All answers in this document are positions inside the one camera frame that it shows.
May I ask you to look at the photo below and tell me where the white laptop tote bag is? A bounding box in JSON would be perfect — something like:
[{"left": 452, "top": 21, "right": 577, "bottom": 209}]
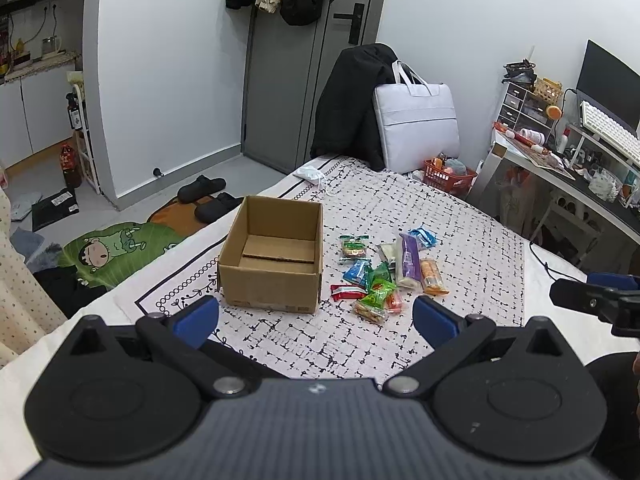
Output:
[{"left": 373, "top": 60, "right": 460, "bottom": 174}]

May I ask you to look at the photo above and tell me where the black door handle lock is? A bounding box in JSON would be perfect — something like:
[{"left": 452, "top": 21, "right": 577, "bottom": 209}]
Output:
[{"left": 333, "top": 2, "right": 364, "bottom": 46}]

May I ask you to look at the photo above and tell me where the white patterned bed blanket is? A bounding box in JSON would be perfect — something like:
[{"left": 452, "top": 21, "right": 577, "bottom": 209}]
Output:
[{"left": 1, "top": 157, "right": 585, "bottom": 479}]

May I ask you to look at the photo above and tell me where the red snack bar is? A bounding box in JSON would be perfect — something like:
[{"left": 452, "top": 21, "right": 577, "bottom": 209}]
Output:
[{"left": 330, "top": 284, "right": 367, "bottom": 302}]

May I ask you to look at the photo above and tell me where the orange cracker packet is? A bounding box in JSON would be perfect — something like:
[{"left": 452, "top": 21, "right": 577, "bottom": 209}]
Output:
[{"left": 420, "top": 258, "right": 449, "bottom": 296}]

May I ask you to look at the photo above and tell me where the small drawer organizer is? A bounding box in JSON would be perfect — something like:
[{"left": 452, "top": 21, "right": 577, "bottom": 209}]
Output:
[{"left": 497, "top": 81, "right": 555, "bottom": 138}]

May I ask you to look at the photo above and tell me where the white face mask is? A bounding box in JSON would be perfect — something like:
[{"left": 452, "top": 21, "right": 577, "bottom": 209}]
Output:
[{"left": 294, "top": 165, "right": 326, "bottom": 188}]

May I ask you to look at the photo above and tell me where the red plastic basket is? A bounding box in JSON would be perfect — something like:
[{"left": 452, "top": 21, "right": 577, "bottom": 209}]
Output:
[{"left": 423, "top": 157, "right": 477, "bottom": 197}]

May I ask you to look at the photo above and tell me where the green red snack bag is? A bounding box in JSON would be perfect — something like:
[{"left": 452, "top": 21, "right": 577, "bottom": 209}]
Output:
[{"left": 352, "top": 280, "right": 404, "bottom": 325}]

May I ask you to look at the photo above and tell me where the black jacket on chair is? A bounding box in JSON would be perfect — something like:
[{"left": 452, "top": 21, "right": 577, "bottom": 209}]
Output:
[{"left": 309, "top": 44, "right": 397, "bottom": 171}]

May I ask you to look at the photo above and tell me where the dark soda bottle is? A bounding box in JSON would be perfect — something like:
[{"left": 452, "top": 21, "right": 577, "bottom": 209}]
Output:
[{"left": 60, "top": 143, "right": 82, "bottom": 188}]

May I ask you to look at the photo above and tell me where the black monitor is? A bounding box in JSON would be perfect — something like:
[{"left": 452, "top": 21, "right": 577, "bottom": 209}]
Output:
[{"left": 576, "top": 40, "right": 640, "bottom": 136}]

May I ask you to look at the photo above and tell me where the blue snack packet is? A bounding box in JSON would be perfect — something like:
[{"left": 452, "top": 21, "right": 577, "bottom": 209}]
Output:
[{"left": 343, "top": 259, "right": 372, "bottom": 288}]

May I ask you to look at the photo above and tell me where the purple wafer snack pack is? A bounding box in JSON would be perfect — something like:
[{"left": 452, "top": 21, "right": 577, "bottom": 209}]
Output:
[{"left": 395, "top": 233, "right": 422, "bottom": 290}]

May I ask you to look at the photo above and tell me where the white desk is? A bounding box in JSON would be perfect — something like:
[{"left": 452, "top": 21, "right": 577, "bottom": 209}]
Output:
[{"left": 466, "top": 122, "right": 639, "bottom": 243}]

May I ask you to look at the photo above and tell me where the grey door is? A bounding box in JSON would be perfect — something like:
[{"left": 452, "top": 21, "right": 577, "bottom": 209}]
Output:
[{"left": 241, "top": 0, "right": 384, "bottom": 174}]

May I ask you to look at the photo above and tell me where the green biscuit packet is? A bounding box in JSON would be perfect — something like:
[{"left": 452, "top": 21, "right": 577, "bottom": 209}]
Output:
[{"left": 340, "top": 234, "right": 369, "bottom": 261}]

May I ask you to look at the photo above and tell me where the small green snack packet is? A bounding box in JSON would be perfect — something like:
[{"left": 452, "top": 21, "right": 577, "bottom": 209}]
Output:
[{"left": 367, "top": 262, "right": 393, "bottom": 287}]

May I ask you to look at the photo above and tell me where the white keyboard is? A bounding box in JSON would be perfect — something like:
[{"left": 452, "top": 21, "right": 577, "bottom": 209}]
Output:
[{"left": 579, "top": 101, "right": 640, "bottom": 164}]

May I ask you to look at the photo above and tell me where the black flat package on floor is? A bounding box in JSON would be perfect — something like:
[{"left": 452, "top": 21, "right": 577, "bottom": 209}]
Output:
[{"left": 32, "top": 188, "right": 79, "bottom": 232}]

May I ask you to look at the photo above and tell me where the light blue candy packet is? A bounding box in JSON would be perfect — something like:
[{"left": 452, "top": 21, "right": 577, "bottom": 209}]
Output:
[{"left": 409, "top": 226, "right": 437, "bottom": 248}]

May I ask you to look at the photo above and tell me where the black slipper near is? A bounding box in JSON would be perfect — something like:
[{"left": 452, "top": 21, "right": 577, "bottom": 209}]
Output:
[{"left": 194, "top": 192, "right": 243, "bottom": 224}]

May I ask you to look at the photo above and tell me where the black slipper far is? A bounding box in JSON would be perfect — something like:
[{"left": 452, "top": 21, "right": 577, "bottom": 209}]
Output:
[{"left": 177, "top": 174, "right": 227, "bottom": 204}]

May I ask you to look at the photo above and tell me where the brown cardboard box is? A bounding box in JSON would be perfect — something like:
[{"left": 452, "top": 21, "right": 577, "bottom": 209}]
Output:
[{"left": 218, "top": 196, "right": 323, "bottom": 314}]

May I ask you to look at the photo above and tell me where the white narrow rack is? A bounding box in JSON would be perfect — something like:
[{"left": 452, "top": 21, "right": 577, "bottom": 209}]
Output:
[{"left": 66, "top": 70, "right": 102, "bottom": 195}]

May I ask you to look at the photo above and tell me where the green cartoon floor mat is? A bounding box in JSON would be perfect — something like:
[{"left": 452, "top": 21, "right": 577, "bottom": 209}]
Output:
[{"left": 58, "top": 222, "right": 184, "bottom": 289}]

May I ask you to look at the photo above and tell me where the orange floor mat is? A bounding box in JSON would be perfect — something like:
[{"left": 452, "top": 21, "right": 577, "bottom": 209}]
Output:
[{"left": 148, "top": 197, "right": 205, "bottom": 237}]

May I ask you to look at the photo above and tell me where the black slipper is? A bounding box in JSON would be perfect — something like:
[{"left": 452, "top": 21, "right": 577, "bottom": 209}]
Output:
[
  {"left": 177, "top": 174, "right": 227, "bottom": 204},
  {"left": 194, "top": 192, "right": 243, "bottom": 224}
]

